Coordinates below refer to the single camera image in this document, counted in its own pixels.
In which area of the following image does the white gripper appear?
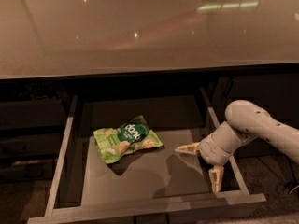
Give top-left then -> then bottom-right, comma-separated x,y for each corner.
175,134 -> 232,193

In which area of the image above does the grey drawer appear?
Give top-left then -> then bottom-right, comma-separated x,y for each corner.
0,100 -> 66,130
0,159 -> 56,184
0,133 -> 61,159
28,89 -> 265,224

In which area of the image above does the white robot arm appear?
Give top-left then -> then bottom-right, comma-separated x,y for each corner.
175,100 -> 299,192

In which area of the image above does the black caster wheel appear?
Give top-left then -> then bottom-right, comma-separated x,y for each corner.
283,181 -> 299,194

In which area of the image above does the green snack bag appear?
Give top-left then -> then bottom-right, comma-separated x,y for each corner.
93,116 -> 163,164

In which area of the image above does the grey cabinet door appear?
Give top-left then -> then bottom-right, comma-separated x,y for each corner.
210,74 -> 299,128

